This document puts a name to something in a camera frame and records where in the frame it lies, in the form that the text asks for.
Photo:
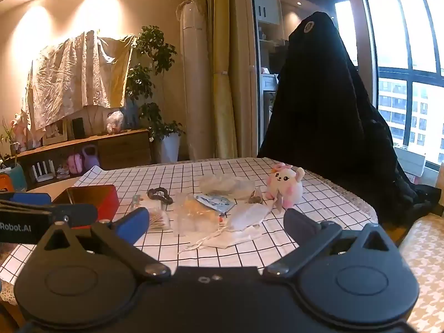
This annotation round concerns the white plastic bag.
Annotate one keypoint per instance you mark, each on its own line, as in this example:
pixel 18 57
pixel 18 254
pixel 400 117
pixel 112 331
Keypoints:
pixel 114 121

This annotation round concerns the black scrunchie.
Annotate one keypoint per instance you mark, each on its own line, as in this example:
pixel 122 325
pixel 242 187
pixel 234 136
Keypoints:
pixel 160 194

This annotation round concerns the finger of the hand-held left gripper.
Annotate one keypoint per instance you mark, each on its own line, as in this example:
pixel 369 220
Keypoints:
pixel 20 227
pixel 31 198

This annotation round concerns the black box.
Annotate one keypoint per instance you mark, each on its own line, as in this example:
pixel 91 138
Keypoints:
pixel 78 127

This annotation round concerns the white router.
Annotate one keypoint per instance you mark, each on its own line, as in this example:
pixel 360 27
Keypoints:
pixel 43 173

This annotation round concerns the teal pot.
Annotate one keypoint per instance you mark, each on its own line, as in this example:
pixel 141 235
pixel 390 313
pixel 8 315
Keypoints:
pixel 14 178

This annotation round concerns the picture frame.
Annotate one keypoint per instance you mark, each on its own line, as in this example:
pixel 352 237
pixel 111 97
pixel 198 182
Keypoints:
pixel 55 132

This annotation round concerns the clear plastic bag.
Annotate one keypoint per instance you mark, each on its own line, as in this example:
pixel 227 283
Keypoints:
pixel 225 185

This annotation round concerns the small dark object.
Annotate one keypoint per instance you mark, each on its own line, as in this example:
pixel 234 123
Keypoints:
pixel 256 197

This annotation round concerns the clear plastic packet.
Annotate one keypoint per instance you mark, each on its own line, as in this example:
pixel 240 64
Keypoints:
pixel 194 215

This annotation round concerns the white draped sheet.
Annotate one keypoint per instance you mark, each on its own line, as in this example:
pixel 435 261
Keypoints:
pixel 76 76

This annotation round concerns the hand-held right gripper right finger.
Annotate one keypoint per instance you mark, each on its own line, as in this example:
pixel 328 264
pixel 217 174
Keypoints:
pixel 298 225

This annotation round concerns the small clear packet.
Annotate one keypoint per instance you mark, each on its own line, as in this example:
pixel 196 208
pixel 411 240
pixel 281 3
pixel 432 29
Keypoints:
pixel 156 215

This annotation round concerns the window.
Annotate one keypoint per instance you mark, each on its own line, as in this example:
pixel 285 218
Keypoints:
pixel 406 41

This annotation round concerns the blue bag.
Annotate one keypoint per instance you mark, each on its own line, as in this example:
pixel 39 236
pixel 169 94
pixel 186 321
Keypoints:
pixel 131 112

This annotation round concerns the purple kettlebell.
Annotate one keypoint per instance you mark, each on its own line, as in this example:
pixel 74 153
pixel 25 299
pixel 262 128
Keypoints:
pixel 90 159

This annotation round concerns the white box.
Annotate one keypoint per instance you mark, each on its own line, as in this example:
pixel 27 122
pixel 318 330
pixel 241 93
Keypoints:
pixel 411 161

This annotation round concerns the white checked tablecloth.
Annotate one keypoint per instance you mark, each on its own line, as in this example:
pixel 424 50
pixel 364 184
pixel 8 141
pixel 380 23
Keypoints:
pixel 329 208

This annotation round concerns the wooden sideboard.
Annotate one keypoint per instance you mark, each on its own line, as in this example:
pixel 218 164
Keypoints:
pixel 118 149

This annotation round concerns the small pink bag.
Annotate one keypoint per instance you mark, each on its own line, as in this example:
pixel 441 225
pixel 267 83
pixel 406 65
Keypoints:
pixel 74 164

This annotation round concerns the white plant pot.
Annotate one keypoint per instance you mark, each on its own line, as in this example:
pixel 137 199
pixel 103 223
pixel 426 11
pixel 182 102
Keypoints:
pixel 170 147

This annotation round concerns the houndstooth cushion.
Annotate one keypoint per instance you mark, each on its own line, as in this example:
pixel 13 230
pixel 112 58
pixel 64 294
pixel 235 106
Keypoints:
pixel 423 267

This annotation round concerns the blue print white diaper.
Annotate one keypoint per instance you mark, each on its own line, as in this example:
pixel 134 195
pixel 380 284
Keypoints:
pixel 213 202

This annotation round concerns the green potted plant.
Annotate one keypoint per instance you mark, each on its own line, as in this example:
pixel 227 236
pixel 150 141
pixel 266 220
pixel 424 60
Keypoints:
pixel 152 59

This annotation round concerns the white pink plush toy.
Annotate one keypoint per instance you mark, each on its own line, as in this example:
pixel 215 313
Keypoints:
pixel 286 184

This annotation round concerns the pink flower bouquet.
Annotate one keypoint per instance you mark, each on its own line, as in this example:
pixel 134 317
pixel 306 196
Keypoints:
pixel 19 128

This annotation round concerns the yellow curtain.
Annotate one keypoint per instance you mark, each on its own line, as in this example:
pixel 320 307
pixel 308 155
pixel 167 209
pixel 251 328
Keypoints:
pixel 225 76

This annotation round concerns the white standing air conditioner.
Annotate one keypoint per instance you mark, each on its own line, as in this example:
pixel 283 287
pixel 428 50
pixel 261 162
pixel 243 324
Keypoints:
pixel 196 76

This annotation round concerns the white face mask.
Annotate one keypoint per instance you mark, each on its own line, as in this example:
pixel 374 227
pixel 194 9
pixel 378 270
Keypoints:
pixel 246 215

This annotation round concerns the black draped cloth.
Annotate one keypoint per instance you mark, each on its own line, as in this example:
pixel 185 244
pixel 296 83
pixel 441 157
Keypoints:
pixel 322 111

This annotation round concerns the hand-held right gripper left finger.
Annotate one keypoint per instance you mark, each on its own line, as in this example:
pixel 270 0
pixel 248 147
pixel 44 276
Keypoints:
pixel 133 223

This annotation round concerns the red box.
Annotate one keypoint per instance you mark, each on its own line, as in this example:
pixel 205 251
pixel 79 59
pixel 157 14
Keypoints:
pixel 104 199

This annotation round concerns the small green plant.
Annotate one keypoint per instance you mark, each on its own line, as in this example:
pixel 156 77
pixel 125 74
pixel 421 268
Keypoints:
pixel 7 142

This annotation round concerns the washing machine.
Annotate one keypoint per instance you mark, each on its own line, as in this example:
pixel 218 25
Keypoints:
pixel 269 111

